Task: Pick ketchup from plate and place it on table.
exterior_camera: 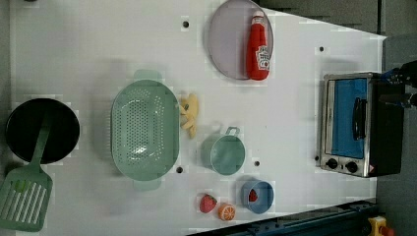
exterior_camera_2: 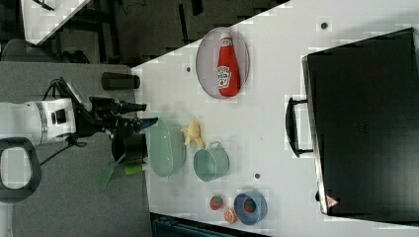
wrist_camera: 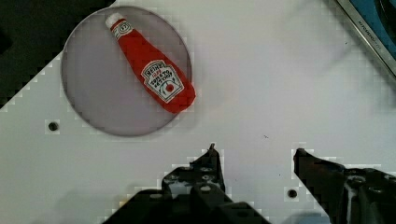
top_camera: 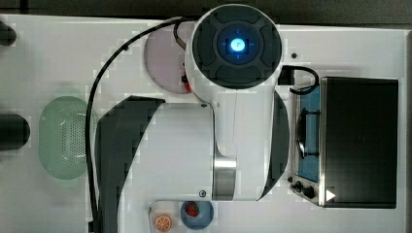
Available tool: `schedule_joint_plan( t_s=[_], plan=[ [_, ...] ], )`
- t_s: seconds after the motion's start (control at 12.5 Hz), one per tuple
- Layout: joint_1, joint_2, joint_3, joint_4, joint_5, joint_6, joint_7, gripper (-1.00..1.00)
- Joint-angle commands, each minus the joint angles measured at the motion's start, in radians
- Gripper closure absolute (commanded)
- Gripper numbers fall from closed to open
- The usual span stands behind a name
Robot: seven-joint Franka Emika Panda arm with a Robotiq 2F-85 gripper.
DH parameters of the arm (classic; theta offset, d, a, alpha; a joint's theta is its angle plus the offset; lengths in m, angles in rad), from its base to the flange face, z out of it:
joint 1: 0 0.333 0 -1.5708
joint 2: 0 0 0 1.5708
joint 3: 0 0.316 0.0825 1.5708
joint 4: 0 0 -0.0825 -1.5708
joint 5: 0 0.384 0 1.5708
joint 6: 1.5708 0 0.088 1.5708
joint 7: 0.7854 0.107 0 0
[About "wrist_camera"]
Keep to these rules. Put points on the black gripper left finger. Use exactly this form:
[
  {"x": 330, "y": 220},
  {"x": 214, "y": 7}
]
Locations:
[{"x": 194, "y": 194}]

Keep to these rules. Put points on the grey round plate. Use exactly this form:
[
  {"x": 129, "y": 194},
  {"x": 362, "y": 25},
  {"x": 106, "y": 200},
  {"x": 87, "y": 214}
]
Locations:
[{"x": 99, "y": 83}]

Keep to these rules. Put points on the red plush ketchup bottle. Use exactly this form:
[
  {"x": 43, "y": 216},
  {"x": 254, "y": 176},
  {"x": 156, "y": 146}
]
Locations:
[{"x": 161, "y": 78}]

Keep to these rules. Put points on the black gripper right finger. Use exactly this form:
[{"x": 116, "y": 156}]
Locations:
[{"x": 348, "y": 195}]

